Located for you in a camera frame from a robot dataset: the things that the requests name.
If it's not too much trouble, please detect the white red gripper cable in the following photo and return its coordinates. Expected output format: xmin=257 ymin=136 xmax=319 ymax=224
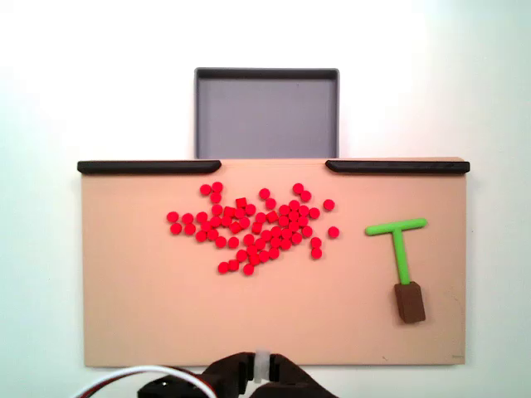
xmin=74 ymin=363 xmax=217 ymax=398

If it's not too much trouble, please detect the green tool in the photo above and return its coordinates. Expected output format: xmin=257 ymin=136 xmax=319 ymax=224
xmin=364 ymin=217 xmax=428 ymax=324

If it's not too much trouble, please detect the gray shallow tray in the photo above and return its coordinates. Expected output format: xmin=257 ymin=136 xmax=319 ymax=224
xmin=193 ymin=67 xmax=341 ymax=160

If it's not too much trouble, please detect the beige flat board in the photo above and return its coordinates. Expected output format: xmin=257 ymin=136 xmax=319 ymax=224
xmin=78 ymin=156 xmax=470 ymax=368

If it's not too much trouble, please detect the black foam rail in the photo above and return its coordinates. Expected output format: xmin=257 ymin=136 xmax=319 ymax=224
xmin=76 ymin=160 xmax=222 ymax=175
xmin=325 ymin=159 xmax=471 ymax=176

